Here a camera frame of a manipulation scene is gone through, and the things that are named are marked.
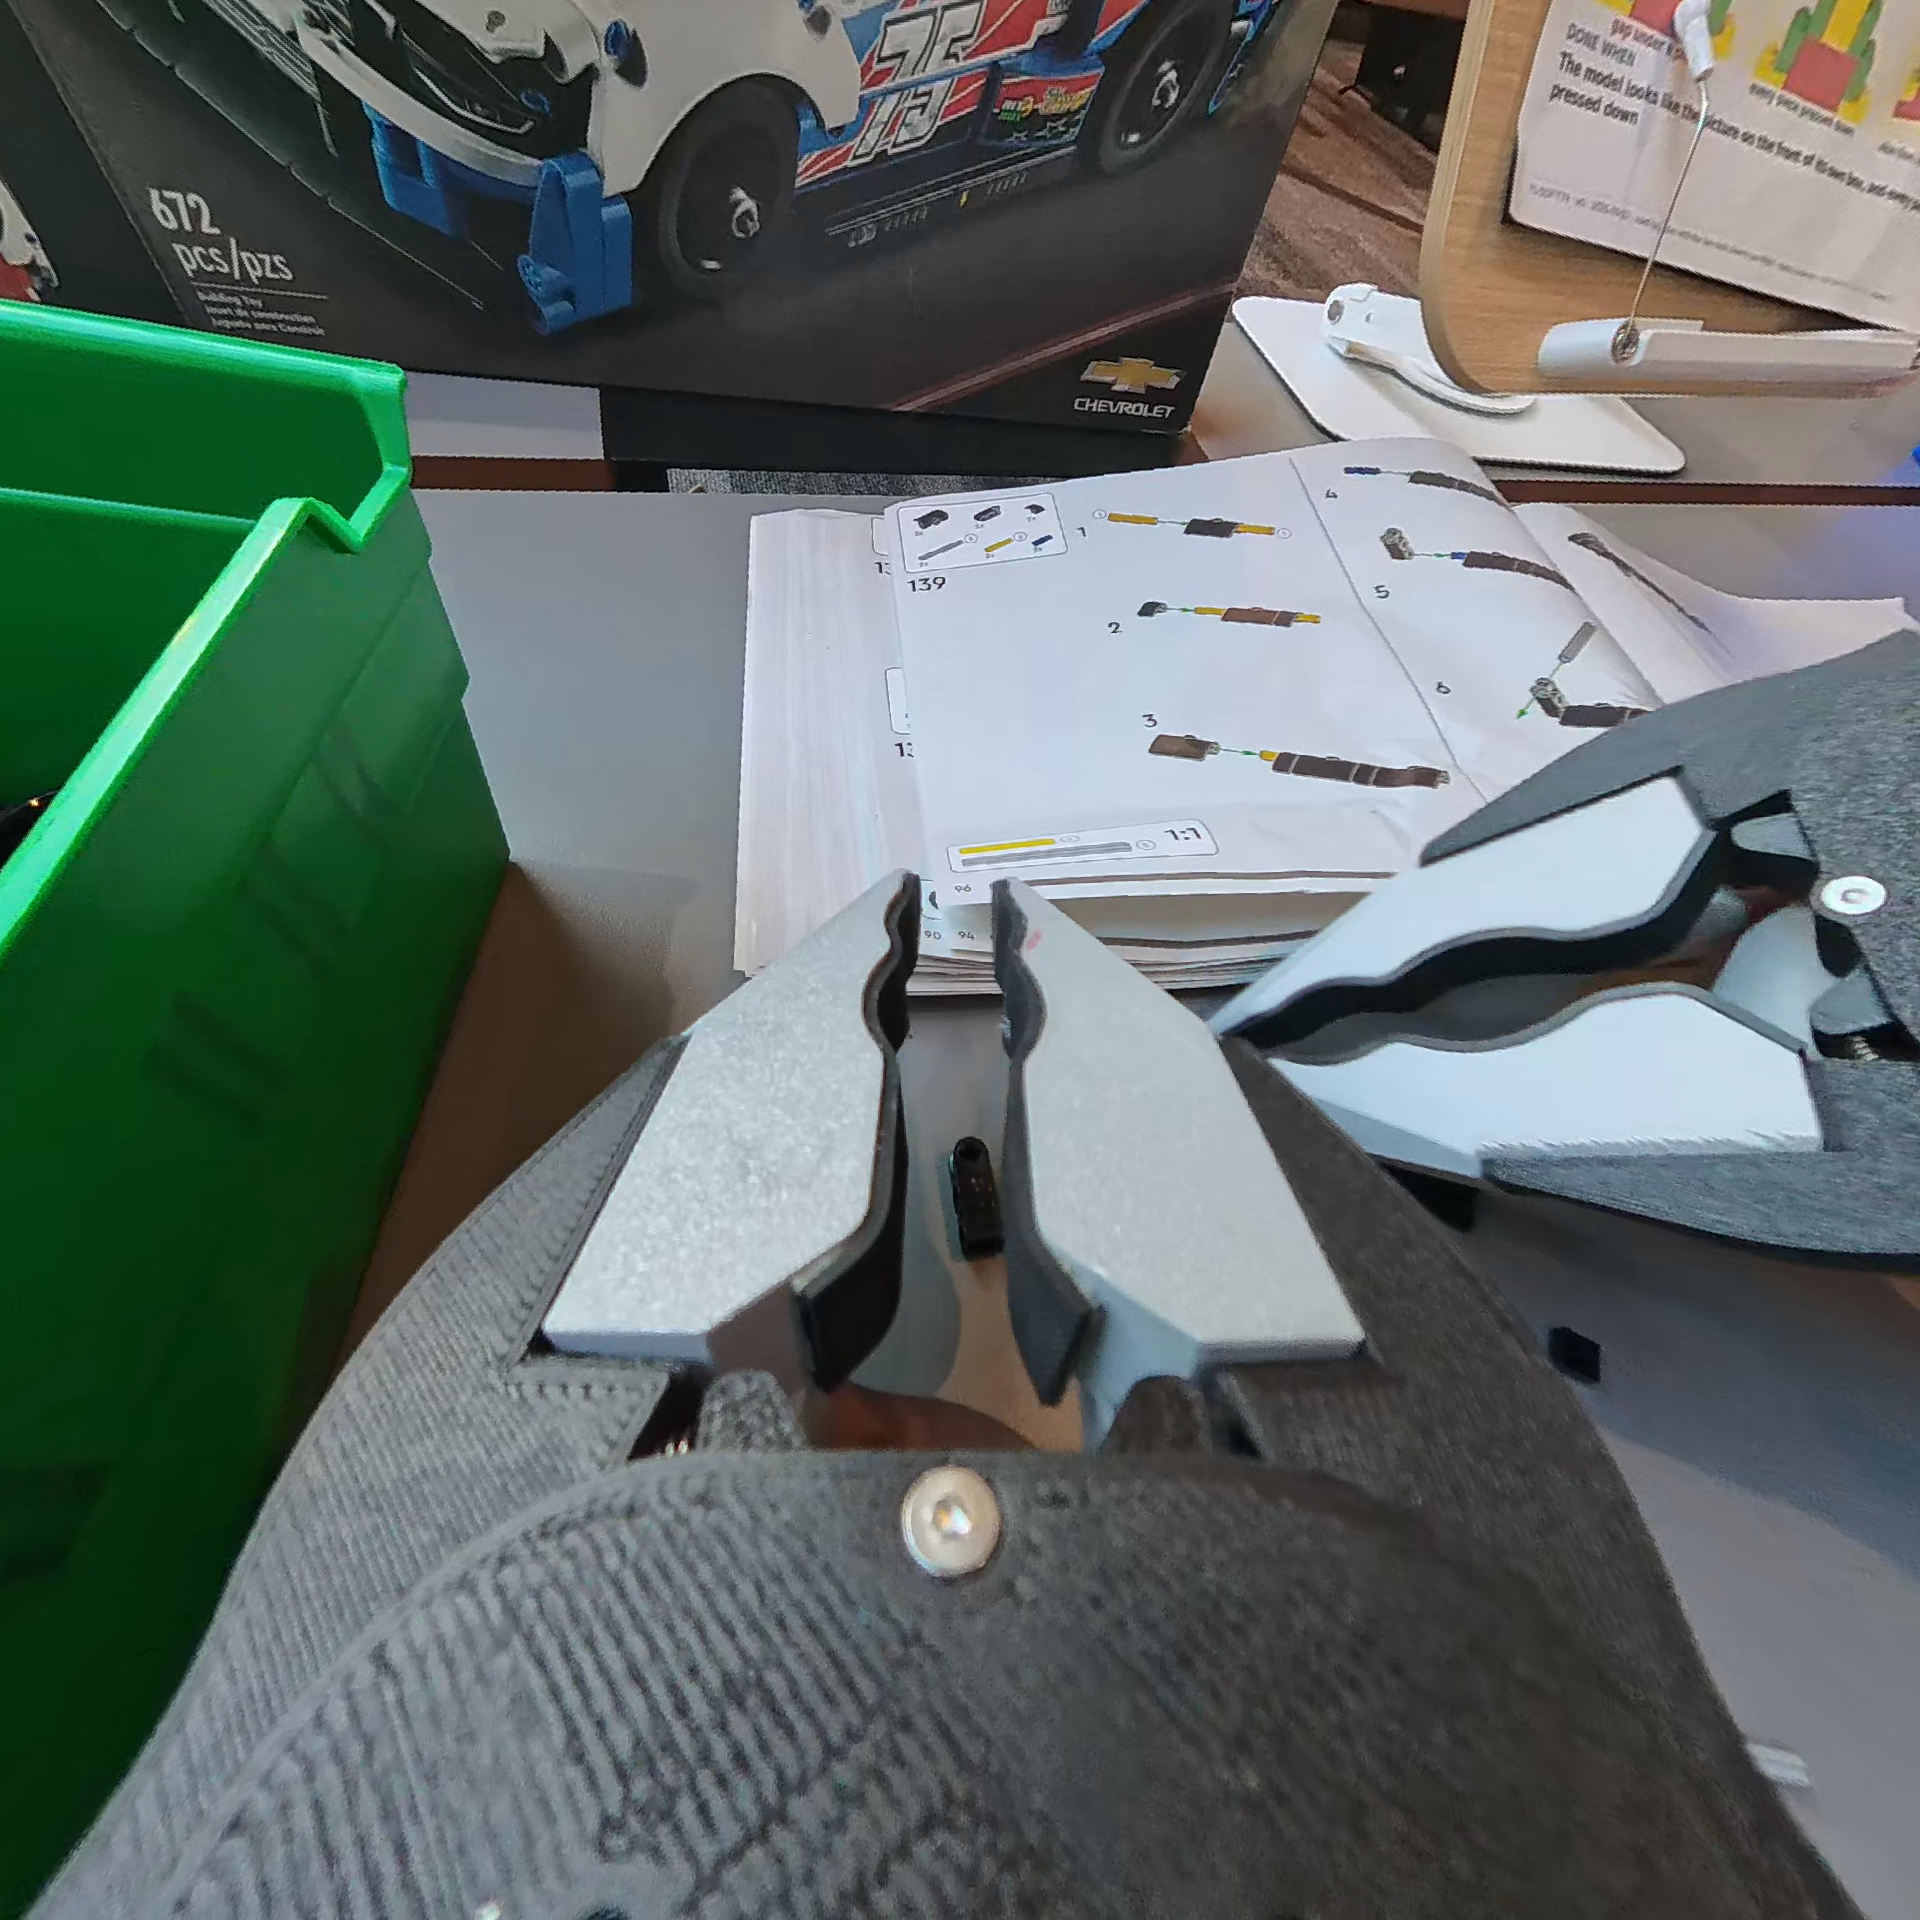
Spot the instruction booklet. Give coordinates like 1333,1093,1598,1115
732,438,1920,1000

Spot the green plastic bin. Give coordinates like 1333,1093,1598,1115
0,300,512,1920

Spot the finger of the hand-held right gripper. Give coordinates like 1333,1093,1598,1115
1205,773,1819,1053
1271,986,1829,1182

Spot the wooden document board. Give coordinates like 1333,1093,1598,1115
1416,0,1920,411

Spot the black toy set box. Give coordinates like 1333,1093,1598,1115
0,0,1344,440

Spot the printed instruction sheet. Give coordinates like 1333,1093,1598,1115
1505,0,1920,325

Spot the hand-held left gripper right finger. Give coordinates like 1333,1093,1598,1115
990,876,1373,1450

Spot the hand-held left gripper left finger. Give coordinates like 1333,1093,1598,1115
536,871,920,1391

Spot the metal clip wire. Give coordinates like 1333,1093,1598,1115
1615,0,1719,362

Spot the grey desk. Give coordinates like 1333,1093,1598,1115
344,323,1920,1920

